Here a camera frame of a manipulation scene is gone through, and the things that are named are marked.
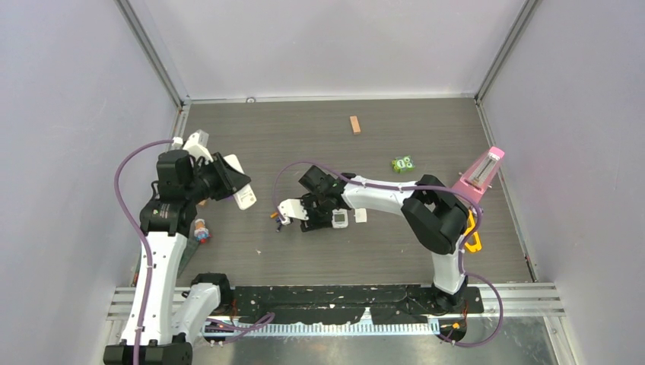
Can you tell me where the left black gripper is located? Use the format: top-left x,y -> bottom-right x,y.
185,152 -> 249,204

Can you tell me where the large white remote control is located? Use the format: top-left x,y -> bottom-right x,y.
224,154 -> 257,211

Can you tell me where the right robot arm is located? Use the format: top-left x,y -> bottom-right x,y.
297,166 -> 469,313

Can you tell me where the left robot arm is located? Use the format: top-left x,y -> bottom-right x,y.
103,148 -> 256,364

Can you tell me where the small white remote control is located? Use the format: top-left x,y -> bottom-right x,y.
332,209 -> 348,229

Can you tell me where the white battery cover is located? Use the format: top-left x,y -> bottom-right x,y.
354,209 -> 367,224

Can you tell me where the small toy figure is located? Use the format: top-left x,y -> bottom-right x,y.
193,218 -> 211,244

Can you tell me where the wooden block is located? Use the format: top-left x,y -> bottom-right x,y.
349,116 -> 361,135

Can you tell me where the green monster cube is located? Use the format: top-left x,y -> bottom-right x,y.
391,155 -> 415,173

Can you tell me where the pink metronome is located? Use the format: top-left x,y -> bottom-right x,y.
452,147 -> 505,203

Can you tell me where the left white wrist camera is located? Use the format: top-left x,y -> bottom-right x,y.
170,129 -> 214,162

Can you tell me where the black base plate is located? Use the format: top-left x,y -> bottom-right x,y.
233,284 -> 484,325

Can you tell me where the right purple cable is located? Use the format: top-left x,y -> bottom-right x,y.
272,160 -> 505,350

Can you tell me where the yellow triangle frame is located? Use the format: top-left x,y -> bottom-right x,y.
464,208 -> 482,253

